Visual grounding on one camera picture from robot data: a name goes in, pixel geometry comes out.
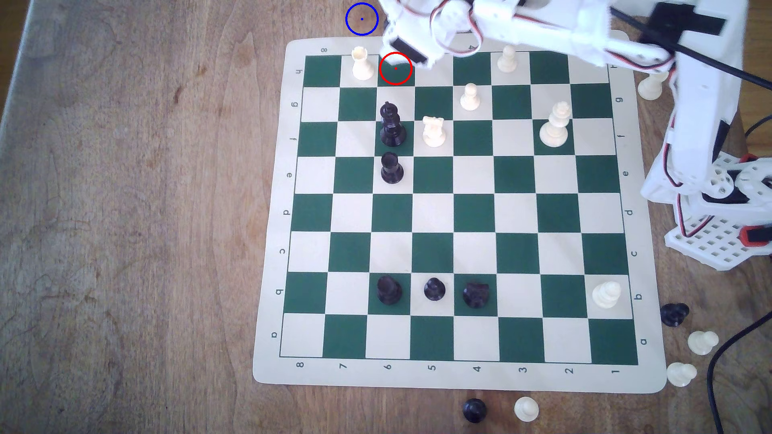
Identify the white bishop chess piece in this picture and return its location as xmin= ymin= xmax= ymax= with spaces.
xmin=592 ymin=281 xmax=622 ymax=310

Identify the green and cream chess mat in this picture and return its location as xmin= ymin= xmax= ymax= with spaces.
xmin=252 ymin=37 xmax=668 ymax=395

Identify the black rook chess piece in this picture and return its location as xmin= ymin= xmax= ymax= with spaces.
xmin=377 ymin=275 xmax=403 ymax=305

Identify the red clamp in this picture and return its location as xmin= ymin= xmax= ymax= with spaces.
xmin=741 ymin=224 xmax=772 ymax=247

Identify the white rook on f5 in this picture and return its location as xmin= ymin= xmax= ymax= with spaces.
xmin=422 ymin=116 xmax=447 ymax=148

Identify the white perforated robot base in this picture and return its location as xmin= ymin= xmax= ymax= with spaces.
xmin=665 ymin=208 xmax=772 ymax=271

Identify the black king chess piece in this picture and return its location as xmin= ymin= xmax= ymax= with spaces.
xmin=380 ymin=101 xmax=407 ymax=147

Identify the black cable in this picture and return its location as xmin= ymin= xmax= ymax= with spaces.
xmin=609 ymin=7 xmax=772 ymax=85
xmin=707 ymin=313 xmax=772 ymax=434

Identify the white queen chess piece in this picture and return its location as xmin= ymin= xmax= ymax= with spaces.
xmin=539 ymin=101 xmax=571 ymax=148

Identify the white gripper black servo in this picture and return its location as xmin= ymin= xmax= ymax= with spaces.
xmin=379 ymin=0 xmax=477 ymax=67

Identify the white rook chess piece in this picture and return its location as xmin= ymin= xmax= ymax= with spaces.
xmin=351 ymin=47 xmax=375 ymax=81
xmin=637 ymin=72 xmax=669 ymax=101

